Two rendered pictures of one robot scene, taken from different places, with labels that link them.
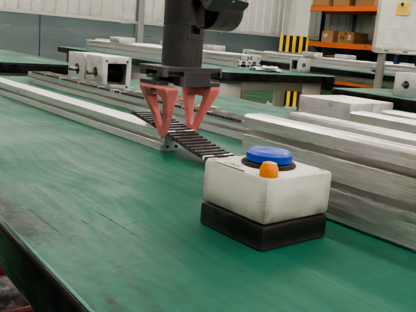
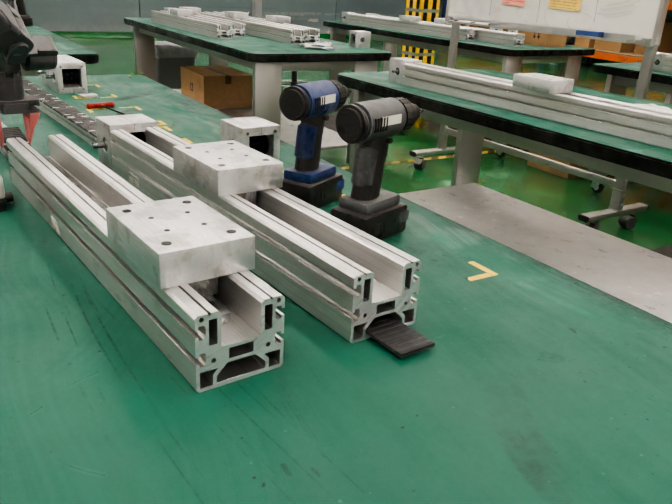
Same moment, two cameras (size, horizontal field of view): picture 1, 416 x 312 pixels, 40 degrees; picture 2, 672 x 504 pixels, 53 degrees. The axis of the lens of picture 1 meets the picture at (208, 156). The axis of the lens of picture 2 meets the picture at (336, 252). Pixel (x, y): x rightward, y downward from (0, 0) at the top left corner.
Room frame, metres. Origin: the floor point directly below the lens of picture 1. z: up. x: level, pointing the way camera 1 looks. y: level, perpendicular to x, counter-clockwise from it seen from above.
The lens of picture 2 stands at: (-0.54, -0.71, 1.17)
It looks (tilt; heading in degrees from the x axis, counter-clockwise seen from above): 22 degrees down; 3
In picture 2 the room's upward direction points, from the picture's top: 3 degrees clockwise
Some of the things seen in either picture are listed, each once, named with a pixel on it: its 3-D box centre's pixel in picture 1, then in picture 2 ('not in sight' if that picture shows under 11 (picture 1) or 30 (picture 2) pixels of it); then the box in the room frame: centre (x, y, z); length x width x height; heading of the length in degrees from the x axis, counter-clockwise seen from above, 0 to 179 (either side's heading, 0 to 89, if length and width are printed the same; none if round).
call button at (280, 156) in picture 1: (268, 160); not in sight; (0.48, -0.05, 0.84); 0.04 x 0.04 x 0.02
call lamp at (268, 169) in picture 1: (268, 168); not in sight; (0.44, -0.05, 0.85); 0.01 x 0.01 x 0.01
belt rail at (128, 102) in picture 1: (117, 97); (47, 104); (1.30, 0.22, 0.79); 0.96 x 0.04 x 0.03; 40
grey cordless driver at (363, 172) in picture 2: not in sight; (383, 166); (0.52, -0.72, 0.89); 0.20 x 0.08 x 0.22; 144
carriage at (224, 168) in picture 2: not in sight; (226, 174); (0.47, -0.48, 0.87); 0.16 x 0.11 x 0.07; 40
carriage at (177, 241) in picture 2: not in sight; (178, 248); (0.16, -0.49, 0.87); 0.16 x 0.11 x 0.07; 40
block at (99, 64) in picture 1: (104, 72); (64, 76); (1.61, 0.31, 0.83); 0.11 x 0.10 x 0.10; 128
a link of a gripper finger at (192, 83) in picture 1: (186, 103); (19, 123); (0.81, 0.04, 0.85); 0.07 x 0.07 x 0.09; 41
